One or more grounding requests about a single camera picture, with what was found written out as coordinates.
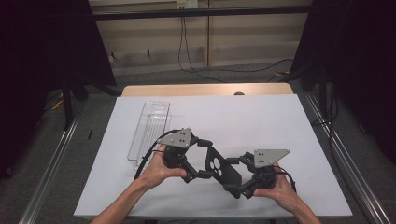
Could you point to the black phone case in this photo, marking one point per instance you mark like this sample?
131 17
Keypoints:
229 175

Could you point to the person's left hand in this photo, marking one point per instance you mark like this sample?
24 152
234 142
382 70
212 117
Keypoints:
157 174

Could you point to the black horizontal bar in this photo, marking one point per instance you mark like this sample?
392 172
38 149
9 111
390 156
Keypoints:
186 13

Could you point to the black curtain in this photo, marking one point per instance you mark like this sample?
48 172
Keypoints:
37 62
358 62

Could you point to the metal floor rail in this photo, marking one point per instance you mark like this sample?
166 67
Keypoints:
358 174
46 174

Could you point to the black metal stand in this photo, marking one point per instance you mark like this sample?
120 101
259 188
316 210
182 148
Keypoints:
67 105

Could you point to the person's right hand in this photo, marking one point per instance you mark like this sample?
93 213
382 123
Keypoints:
285 194

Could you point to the wooden table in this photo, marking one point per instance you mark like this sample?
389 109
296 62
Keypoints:
186 89

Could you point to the white wall socket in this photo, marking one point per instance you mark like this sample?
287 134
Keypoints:
186 3

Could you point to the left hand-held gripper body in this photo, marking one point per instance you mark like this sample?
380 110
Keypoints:
177 140

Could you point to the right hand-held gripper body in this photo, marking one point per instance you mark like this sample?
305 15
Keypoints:
266 157

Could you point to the small black floor item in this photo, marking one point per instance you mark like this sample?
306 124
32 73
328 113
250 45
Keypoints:
90 134

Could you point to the clear plastic tray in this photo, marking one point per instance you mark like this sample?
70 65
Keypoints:
151 123

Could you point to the white table board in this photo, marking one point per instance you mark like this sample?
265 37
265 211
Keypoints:
233 124

